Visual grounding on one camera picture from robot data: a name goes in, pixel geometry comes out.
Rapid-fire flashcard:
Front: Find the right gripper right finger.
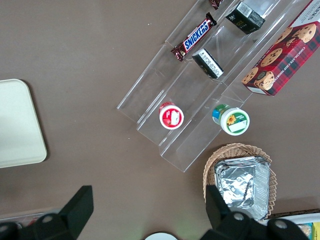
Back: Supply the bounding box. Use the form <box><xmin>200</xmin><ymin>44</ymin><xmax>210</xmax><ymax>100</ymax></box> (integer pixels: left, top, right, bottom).
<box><xmin>204</xmin><ymin>184</ymin><xmax>266</xmax><ymax>240</ymax></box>

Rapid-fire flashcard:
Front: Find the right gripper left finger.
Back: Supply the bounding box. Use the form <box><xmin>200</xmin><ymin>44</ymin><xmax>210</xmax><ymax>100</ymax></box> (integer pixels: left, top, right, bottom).
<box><xmin>21</xmin><ymin>184</ymin><xmax>95</xmax><ymax>240</ymax></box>

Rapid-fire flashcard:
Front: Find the aluminium foil tray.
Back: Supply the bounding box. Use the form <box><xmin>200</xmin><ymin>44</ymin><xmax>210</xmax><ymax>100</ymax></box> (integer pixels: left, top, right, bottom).
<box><xmin>214</xmin><ymin>155</ymin><xmax>271</xmax><ymax>222</ymax></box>

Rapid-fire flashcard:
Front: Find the light wicker basket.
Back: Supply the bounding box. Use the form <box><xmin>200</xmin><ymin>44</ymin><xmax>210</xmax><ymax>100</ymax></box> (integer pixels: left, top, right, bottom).
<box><xmin>202</xmin><ymin>142</ymin><xmax>278</xmax><ymax>221</ymax></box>

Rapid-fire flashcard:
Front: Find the beige serving tray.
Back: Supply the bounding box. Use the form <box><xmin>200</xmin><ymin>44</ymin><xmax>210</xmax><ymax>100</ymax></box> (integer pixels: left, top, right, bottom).
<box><xmin>0</xmin><ymin>78</ymin><xmax>48</xmax><ymax>169</ymax></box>

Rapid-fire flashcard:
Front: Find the white rectangular snack bin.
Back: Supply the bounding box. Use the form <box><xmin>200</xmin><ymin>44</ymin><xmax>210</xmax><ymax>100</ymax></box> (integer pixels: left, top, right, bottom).
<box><xmin>264</xmin><ymin>211</ymin><xmax>320</xmax><ymax>240</ymax></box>

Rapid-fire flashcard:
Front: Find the clear bag of nuts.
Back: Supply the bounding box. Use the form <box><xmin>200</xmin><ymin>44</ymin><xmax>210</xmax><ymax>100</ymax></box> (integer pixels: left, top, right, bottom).
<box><xmin>296</xmin><ymin>223</ymin><xmax>312</xmax><ymax>240</ymax></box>

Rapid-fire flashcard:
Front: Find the green lid yogurt cup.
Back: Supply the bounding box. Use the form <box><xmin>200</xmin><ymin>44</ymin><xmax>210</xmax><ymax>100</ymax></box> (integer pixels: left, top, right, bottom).
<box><xmin>211</xmin><ymin>103</ymin><xmax>251</xmax><ymax>137</ymax></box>

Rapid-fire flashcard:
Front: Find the yellow snack packet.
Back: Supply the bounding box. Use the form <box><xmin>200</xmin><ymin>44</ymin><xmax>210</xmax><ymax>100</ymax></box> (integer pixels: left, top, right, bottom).
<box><xmin>310</xmin><ymin>221</ymin><xmax>320</xmax><ymax>240</ymax></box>

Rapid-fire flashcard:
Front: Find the red lid yogurt cup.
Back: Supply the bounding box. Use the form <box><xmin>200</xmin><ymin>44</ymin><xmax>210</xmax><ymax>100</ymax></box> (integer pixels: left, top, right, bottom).
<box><xmin>158</xmin><ymin>101</ymin><xmax>185</xmax><ymax>131</ymax></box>

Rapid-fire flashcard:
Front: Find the clear acrylic stepped stand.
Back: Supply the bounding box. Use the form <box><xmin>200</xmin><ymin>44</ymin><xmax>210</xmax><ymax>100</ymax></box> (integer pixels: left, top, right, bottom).
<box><xmin>115</xmin><ymin>0</ymin><xmax>320</xmax><ymax>174</ymax></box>

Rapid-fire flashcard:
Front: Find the small black carton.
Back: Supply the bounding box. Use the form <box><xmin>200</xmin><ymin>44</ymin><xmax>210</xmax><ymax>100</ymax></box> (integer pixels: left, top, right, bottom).
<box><xmin>225</xmin><ymin>0</ymin><xmax>267</xmax><ymax>36</ymax></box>
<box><xmin>191</xmin><ymin>48</ymin><xmax>225</xmax><ymax>80</ymax></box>

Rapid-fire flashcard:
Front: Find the red tartan cookie box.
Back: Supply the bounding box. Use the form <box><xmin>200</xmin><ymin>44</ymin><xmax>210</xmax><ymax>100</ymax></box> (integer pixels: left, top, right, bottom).
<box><xmin>240</xmin><ymin>0</ymin><xmax>320</xmax><ymax>97</ymax></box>

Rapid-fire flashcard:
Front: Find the Snickers chocolate bar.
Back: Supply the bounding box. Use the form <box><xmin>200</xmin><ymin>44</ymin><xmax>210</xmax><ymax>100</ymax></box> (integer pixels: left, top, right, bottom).
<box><xmin>208</xmin><ymin>0</ymin><xmax>227</xmax><ymax>11</ymax></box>
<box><xmin>170</xmin><ymin>11</ymin><xmax>218</xmax><ymax>63</ymax></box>

